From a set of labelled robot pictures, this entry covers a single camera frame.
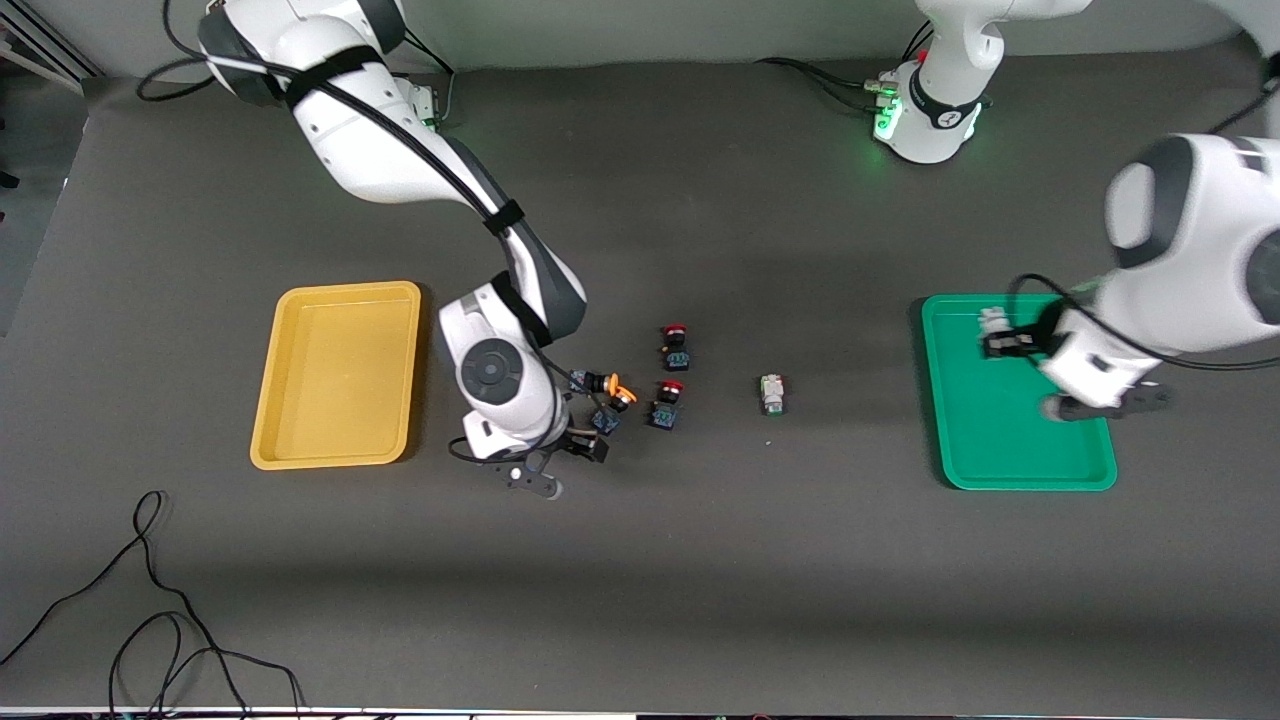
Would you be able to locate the loose black cable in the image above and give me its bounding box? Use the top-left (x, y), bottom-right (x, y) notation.
top-left (0, 489), bottom-right (306, 717)

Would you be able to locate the yellow plastic tray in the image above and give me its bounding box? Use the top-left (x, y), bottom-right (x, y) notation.
top-left (249, 281), bottom-right (423, 471)

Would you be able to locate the green plastic tray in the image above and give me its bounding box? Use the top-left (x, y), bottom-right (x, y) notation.
top-left (920, 293), bottom-right (1119, 492)

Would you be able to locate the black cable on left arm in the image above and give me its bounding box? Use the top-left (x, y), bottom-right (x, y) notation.
top-left (1005, 78), bottom-right (1280, 373)

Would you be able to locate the black base cable bundle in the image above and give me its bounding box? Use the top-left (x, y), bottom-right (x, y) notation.
top-left (400, 28), bottom-right (457, 126)
top-left (755, 56), bottom-right (886, 113)

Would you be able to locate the dark gray table cloth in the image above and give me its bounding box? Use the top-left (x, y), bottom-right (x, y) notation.
top-left (0, 40), bottom-right (1280, 713)

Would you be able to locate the metal frame rail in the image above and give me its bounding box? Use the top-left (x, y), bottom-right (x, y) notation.
top-left (0, 15), bottom-right (101, 83)

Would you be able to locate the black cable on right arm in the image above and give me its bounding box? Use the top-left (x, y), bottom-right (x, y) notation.
top-left (136, 0), bottom-right (561, 486)

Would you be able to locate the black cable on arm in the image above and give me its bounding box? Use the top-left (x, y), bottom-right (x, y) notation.
top-left (1005, 78), bottom-right (1280, 373)
top-left (136, 0), bottom-right (561, 486)

